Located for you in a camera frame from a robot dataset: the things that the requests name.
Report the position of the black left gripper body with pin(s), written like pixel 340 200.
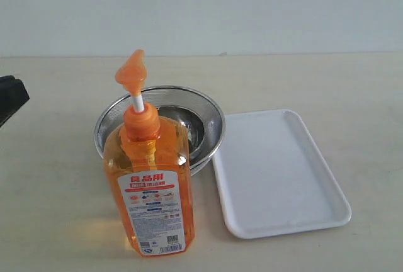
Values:
pixel 13 95

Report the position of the orange soap pump bottle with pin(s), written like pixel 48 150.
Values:
pixel 146 161

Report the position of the small stainless steel bowl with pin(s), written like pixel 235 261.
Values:
pixel 192 122

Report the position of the steel mesh colander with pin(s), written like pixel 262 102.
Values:
pixel 205 107

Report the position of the white plastic tray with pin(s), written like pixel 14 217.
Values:
pixel 272 178

